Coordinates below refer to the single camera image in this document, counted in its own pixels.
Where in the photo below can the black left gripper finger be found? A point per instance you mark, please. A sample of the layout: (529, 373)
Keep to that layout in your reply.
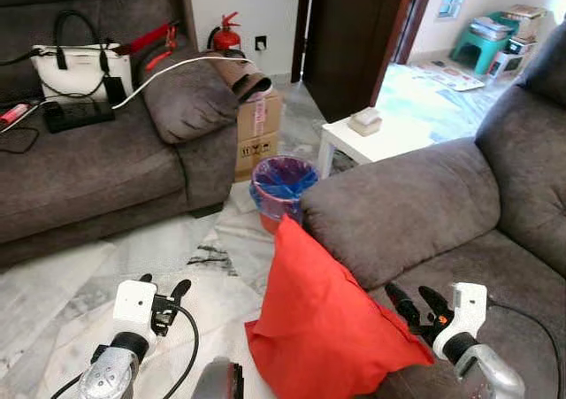
(145, 279)
(179, 290)

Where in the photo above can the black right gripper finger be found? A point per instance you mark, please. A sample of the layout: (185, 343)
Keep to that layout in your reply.
(433, 300)
(402, 303)

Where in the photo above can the red pillow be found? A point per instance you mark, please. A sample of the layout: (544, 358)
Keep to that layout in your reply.
(318, 319)

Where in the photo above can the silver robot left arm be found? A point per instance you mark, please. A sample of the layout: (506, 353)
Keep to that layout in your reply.
(108, 372)

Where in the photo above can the two-seat grey fabric sofa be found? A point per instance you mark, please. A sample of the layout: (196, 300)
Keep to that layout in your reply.
(407, 204)

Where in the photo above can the long grey fabric sofa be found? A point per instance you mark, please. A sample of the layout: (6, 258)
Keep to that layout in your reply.
(80, 169)

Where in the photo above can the purple waste bin blue liner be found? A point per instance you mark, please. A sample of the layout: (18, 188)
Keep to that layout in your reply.
(283, 187)

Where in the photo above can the cardboard box with arrow marks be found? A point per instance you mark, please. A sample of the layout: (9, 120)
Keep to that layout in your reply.
(256, 156)

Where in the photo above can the white side table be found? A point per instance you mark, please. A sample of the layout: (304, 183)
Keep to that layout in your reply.
(389, 138)

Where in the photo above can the black power strip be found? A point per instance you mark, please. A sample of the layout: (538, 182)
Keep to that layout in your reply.
(78, 114)

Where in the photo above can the beige tissue box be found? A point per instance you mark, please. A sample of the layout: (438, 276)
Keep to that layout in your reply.
(364, 121)

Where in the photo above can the cardboard box with red tape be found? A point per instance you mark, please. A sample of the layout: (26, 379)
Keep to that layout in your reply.
(261, 116)

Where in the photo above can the pink device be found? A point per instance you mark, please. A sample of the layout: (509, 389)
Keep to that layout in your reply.
(13, 113)

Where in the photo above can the brown rolled item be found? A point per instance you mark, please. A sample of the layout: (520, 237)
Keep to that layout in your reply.
(240, 74)

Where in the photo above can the printed papers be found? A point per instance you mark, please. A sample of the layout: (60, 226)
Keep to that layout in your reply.
(451, 76)

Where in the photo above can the green plastic stool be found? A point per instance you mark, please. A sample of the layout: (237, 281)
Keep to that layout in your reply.
(482, 52)

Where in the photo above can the red fire extinguisher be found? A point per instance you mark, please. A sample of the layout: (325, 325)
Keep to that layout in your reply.
(227, 38)

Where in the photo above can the dark wooden door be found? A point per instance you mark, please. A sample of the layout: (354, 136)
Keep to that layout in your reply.
(354, 45)

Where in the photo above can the grey white stacked containers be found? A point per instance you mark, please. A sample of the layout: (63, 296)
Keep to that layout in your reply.
(491, 29)

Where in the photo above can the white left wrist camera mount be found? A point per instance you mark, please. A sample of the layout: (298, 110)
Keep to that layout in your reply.
(134, 306)

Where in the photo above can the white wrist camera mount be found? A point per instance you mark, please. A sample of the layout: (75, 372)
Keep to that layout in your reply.
(464, 310)
(134, 306)

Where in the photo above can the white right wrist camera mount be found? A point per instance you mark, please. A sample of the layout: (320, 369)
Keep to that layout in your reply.
(464, 310)

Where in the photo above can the wall socket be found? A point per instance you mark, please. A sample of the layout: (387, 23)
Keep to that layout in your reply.
(261, 42)

